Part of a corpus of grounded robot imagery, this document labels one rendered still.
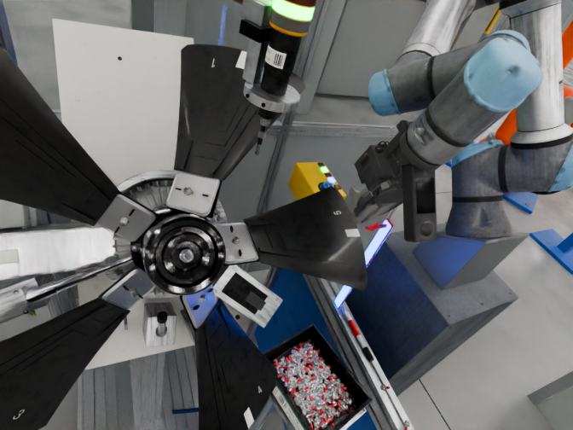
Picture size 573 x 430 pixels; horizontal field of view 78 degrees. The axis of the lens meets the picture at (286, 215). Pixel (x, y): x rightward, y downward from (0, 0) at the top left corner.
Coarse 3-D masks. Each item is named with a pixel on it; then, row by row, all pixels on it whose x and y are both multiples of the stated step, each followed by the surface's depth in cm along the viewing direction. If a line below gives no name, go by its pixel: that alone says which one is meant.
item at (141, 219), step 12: (120, 204) 51; (132, 204) 51; (108, 216) 54; (120, 216) 53; (132, 216) 53; (144, 216) 53; (108, 228) 56; (120, 228) 55; (132, 228) 55; (144, 228) 54; (132, 240) 57
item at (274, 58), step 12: (276, 36) 38; (288, 36) 38; (276, 48) 39; (288, 48) 39; (276, 60) 39; (288, 60) 40; (264, 72) 41; (276, 72) 40; (288, 72) 41; (264, 84) 42; (276, 84) 41
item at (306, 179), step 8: (296, 168) 106; (304, 168) 105; (312, 168) 106; (320, 168) 107; (296, 176) 106; (304, 176) 102; (312, 176) 103; (320, 176) 104; (288, 184) 111; (296, 184) 106; (304, 184) 102; (312, 184) 100; (320, 184) 100; (296, 192) 107; (304, 192) 102; (312, 192) 98
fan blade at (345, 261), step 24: (336, 192) 75; (264, 216) 67; (288, 216) 69; (312, 216) 70; (264, 240) 63; (288, 240) 64; (312, 240) 66; (336, 240) 69; (360, 240) 71; (288, 264) 62; (312, 264) 64; (336, 264) 66; (360, 264) 69; (360, 288) 67
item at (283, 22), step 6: (270, 18) 38; (276, 18) 37; (282, 18) 36; (288, 18) 36; (276, 24) 37; (282, 24) 37; (288, 24) 37; (294, 24) 37; (300, 24) 37; (306, 24) 37; (288, 30) 37; (294, 30) 37; (300, 30) 37; (306, 30) 38
